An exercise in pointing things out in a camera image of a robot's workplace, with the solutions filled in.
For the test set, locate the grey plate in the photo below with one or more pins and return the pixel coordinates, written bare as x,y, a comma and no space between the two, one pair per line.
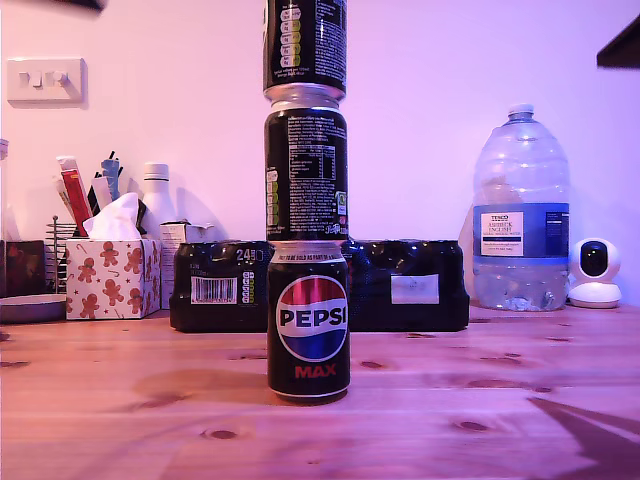
31,307

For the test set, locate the black Pepsi Max multipack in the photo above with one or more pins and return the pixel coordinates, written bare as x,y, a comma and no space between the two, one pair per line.
425,260

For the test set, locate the small white carton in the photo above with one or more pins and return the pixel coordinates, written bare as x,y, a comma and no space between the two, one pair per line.
193,232

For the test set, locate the gingerbread print tissue box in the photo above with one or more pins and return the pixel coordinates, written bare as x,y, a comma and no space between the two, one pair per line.
111,285

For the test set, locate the dark square box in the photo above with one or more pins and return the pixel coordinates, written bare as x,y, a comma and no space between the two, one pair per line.
23,267

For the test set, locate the blue and white sachet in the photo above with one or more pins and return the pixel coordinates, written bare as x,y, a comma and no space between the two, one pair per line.
110,182

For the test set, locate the black Pepsi Max can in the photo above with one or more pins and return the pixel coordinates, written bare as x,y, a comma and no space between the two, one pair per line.
307,165
307,320
305,40

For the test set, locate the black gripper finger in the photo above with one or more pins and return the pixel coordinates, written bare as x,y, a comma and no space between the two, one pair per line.
87,3
622,47

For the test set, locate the black and white sachet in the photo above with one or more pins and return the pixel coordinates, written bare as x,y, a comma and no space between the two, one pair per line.
99,195

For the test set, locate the white tissue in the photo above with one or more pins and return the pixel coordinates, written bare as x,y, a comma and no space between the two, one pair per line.
116,217

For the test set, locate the white light switch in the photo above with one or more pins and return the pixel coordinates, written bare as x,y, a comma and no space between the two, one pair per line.
46,82

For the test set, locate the small white round camera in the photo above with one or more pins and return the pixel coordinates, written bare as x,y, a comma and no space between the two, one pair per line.
595,280

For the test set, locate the large clear water bottle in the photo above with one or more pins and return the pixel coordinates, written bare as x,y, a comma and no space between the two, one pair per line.
520,260

